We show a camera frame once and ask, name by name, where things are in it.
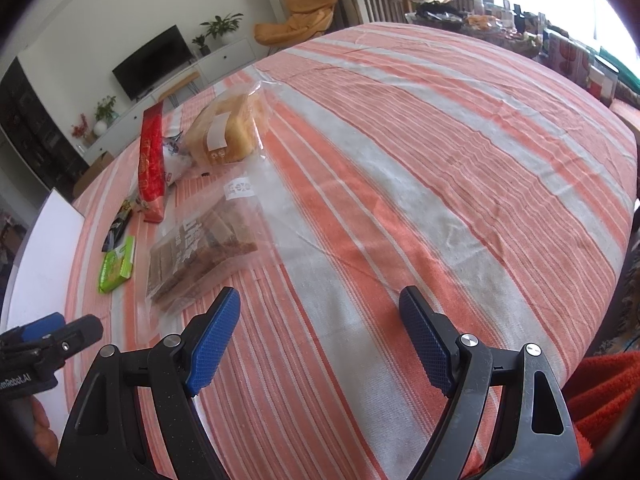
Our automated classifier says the large green potted plant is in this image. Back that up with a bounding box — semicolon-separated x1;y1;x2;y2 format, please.
200;12;244;43

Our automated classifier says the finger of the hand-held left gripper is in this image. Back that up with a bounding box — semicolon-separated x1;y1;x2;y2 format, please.
30;314;105;366
0;312;67;348

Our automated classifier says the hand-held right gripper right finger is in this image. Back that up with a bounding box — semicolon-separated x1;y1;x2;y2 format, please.
398;286;583;480

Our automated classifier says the red white box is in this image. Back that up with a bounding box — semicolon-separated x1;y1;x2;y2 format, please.
542;27;591;86

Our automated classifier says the row of assorted table clutter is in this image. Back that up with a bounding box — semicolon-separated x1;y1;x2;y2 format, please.
407;0;551;58

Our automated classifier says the dark narrow snack packet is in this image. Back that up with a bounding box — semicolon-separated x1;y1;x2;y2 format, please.
101;199;133;252

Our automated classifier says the cardboard box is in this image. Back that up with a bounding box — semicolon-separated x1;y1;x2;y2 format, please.
72;151;115;198

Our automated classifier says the orange lounge chair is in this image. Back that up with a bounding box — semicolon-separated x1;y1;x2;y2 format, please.
254;0;341;51

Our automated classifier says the bagged golden bread loaf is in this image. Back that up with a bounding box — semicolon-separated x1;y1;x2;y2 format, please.
182;82;273;168

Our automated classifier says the person's left hand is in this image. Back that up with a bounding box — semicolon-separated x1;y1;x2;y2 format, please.
30;395;63;466

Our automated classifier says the green snack packet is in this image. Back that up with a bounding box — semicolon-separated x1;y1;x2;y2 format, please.
98;236;137;295

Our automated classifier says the white red canister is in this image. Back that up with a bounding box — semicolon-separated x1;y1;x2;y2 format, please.
587;55;621;106

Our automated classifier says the clear bag of brown toast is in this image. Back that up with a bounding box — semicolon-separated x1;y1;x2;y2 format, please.
145;177;281;316

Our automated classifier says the red snack packet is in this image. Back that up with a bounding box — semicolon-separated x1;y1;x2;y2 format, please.
139;100;168;224

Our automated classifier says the red clothing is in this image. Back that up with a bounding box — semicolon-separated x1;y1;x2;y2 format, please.
562;350;640;466

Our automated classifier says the white blue triangular packet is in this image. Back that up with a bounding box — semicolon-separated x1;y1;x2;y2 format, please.
161;130;193;188

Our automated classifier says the plant in white vase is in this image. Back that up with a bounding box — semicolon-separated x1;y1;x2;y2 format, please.
94;95;118;136

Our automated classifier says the white low cabinet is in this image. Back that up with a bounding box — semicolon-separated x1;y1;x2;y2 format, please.
75;37;256;166

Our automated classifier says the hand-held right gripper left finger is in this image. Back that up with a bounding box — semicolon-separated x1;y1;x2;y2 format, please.
57;286;242;480

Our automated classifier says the black shelf unit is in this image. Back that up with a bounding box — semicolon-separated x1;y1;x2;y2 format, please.
0;57;91;201

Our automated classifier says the wooden bench with metal legs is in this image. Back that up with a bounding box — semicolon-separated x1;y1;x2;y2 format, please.
157;71;201;108

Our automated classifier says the red flower arrangement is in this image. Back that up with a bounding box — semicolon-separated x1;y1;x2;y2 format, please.
71;114;96;146

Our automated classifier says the striped orange white tablecloth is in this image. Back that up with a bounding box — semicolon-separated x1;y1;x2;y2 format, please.
62;22;638;480

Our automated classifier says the black television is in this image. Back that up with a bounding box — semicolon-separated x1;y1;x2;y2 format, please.
111;25;193;102

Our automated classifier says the white board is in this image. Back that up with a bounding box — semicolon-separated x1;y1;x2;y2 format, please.
0;187;86;331

